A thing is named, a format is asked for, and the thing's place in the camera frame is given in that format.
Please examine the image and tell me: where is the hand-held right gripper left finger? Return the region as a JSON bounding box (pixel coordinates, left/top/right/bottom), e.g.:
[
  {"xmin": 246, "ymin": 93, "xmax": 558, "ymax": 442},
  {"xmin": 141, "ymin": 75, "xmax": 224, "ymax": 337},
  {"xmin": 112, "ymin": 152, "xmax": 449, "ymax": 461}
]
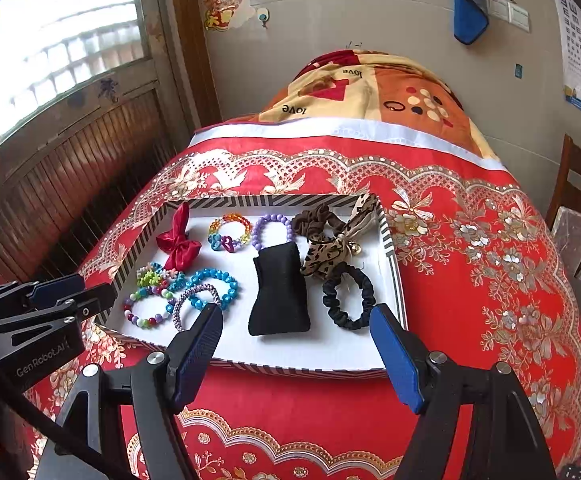
[{"xmin": 35, "ymin": 302, "xmax": 226, "ymax": 480}]

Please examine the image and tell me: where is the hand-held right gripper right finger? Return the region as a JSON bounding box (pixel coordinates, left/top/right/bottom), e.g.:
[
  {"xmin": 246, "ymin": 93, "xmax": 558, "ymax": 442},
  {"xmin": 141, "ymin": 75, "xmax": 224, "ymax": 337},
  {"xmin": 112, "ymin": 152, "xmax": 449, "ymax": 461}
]
[{"xmin": 369, "ymin": 304, "xmax": 558, "ymax": 480}]

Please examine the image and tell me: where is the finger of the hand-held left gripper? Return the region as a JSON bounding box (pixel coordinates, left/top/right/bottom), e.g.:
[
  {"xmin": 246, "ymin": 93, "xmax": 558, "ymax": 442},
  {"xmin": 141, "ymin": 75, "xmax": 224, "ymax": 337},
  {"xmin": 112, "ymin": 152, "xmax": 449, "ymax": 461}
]
[
  {"xmin": 0, "ymin": 274, "xmax": 85, "ymax": 312},
  {"xmin": 0, "ymin": 282, "xmax": 118, "ymax": 331}
]

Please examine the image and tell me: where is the multicolour round bead bracelet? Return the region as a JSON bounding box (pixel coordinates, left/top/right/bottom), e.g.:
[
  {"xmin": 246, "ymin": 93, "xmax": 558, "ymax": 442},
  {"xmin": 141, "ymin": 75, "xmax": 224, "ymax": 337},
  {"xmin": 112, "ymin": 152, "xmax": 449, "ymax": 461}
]
[{"xmin": 123, "ymin": 285, "xmax": 176, "ymax": 328}]

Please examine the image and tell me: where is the silver grey bead bracelet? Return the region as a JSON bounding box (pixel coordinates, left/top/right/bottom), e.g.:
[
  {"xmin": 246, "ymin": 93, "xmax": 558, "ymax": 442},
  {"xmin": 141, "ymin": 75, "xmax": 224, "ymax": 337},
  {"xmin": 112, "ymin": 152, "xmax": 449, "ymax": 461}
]
[{"xmin": 173, "ymin": 283, "xmax": 221, "ymax": 332}]

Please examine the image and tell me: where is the colourful flower bead bracelet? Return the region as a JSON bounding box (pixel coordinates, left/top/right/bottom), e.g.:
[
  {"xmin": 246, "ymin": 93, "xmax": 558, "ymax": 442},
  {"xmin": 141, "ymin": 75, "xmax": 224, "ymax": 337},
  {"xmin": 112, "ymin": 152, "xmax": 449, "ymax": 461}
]
[{"xmin": 136, "ymin": 261, "xmax": 186, "ymax": 291}]

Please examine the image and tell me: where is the striped-edge white tray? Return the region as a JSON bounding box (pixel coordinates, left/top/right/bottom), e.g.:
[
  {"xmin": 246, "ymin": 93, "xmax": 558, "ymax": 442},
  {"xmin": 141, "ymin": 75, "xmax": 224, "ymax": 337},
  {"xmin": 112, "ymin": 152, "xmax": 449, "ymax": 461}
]
[{"xmin": 95, "ymin": 192, "xmax": 410, "ymax": 373}]

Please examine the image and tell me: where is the blue bead bracelet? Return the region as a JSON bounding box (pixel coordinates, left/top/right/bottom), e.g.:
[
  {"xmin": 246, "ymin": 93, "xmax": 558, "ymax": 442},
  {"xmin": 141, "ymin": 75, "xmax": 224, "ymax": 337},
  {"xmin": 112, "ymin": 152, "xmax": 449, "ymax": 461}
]
[{"xmin": 183, "ymin": 267, "xmax": 240, "ymax": 311}]

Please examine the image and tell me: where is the black fabric pouch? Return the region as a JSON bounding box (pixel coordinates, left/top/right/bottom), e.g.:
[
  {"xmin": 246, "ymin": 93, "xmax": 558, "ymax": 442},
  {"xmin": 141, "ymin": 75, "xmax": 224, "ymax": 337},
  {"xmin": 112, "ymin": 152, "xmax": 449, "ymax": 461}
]
[{"xmin": 248, "ymin": 242, "xmax": 312, "ymax": 336}]

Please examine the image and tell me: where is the black scrunchie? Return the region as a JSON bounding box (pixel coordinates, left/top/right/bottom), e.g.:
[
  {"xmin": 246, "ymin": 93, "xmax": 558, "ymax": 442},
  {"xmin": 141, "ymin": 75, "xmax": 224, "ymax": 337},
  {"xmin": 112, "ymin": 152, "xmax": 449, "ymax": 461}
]
[{"xmin": 321, "ymin": 263, "xmax": 375, "ymax": 331}]

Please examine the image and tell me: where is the rainbow bead bracelet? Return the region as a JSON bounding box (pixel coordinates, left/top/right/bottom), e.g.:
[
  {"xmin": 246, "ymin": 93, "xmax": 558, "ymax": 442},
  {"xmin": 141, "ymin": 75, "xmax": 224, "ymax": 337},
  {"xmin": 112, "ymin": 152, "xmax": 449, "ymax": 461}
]
[{"xmin": 208, "ymin": 212, "xmax": 250, "ymax": 252}]

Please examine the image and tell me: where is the purple bead bracelet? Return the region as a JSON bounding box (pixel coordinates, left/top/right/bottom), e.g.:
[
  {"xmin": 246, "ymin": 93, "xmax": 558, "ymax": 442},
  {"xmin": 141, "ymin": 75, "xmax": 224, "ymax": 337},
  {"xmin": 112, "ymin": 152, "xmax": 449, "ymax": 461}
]
[{"xmin": 252, "ymin": 213, "xmax": 294, "ymax": 251}]

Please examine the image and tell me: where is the red floral tablecloth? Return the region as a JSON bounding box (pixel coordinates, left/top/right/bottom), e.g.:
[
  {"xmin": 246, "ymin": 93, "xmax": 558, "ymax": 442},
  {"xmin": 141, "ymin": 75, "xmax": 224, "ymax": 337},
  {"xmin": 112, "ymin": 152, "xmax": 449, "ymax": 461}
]
[{"xmin": 20, "ymin": 120, "xmax": 581, "ymax": 480}]

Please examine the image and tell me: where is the red satin bow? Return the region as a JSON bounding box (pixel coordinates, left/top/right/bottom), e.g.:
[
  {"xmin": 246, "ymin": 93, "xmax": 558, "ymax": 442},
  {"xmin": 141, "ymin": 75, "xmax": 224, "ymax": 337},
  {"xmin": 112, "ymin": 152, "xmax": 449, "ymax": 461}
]
[{"xmin": 156, "ymin": 202, "xmax": 202, "ymax": 272}]

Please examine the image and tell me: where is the wooden slatted panel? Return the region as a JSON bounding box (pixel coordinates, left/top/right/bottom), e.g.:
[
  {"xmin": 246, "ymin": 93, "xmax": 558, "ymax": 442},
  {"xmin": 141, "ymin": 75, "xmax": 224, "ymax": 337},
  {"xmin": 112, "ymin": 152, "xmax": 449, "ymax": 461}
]
[{"xmin": 0, "ymin": 85, "xmax": 196, "ymax": 286}]

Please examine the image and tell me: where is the brown scrunchie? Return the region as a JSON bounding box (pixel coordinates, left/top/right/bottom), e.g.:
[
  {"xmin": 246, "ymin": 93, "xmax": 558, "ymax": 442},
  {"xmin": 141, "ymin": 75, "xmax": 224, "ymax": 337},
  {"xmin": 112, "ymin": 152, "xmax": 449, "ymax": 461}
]
[{"xmin": 291, "ymin": 203, "xmax": 351, "ymax": 241}]

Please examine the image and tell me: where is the orange printed blanket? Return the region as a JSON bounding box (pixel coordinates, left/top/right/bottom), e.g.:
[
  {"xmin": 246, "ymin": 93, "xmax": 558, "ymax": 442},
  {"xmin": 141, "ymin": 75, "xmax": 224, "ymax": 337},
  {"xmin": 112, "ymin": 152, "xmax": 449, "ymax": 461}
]
[{"xmin": 258, "ymin": 49, "xmax": 501, "ymax": 161}]

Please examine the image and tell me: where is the wooden chair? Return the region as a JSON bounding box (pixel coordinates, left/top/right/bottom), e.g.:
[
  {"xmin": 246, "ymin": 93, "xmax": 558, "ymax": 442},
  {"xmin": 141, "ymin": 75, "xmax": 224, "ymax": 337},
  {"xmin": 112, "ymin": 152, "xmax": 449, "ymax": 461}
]
[{"xmin": 545, "ymin": 134, "xmax": 581, "ymax": 281}]

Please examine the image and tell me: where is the window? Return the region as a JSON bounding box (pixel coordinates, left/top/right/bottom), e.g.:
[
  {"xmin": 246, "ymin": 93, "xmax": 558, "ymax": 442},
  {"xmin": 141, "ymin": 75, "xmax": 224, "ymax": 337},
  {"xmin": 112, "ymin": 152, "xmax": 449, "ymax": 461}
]
[{"xmin": 0, "ymin": 0, "xmax": 158, "ymax": 136}]

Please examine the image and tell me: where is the blue grey towel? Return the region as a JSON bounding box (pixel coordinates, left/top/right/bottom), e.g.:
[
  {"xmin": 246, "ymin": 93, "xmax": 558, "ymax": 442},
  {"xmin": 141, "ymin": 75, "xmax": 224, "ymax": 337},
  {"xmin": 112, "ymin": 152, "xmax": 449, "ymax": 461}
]
[{"xmin": 433, "ymin": 0, "xmax": 490, "ymax": 43}]

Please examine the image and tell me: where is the black cable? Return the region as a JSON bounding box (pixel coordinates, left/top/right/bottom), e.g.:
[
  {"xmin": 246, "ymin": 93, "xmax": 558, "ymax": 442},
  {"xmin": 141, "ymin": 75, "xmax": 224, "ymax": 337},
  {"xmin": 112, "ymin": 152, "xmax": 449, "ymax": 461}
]
[{"xmin": 0, "ymin": 355, "xmax": 136, "ymax": 480}]

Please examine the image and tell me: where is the leopard print bow hair tie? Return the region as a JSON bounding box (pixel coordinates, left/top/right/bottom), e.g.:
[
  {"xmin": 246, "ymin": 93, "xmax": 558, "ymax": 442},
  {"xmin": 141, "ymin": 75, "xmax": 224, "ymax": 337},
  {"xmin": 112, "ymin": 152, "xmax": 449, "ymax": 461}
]
[{"xmin": 299, "ymin": 194, "xmax": 381, "ymax": 281}]

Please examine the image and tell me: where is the red gold wall decoration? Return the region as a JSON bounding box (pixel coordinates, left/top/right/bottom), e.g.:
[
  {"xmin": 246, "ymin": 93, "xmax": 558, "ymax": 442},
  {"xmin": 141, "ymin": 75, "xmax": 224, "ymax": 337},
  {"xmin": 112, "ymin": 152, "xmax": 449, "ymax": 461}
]
[{"xmin": 204, "ymin": 0, "xmax": 255, "ymax": 31}]

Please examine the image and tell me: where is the wall poster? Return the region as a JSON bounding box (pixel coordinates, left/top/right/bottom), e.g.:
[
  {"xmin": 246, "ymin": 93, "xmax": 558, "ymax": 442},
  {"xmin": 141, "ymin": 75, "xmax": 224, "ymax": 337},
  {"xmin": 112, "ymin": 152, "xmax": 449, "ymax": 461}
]
[{"xmin": 549, "ymin": 0, "xmax": 581, "ymax": 113}]

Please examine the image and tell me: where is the white wall switch panel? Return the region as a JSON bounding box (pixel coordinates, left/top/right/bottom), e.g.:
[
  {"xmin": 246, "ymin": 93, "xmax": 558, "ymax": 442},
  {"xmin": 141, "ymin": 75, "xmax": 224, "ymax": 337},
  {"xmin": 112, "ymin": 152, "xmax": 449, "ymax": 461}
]
[{"xmin": 487, "ymin": 0, "xmax": 531, "ymax": 31}]

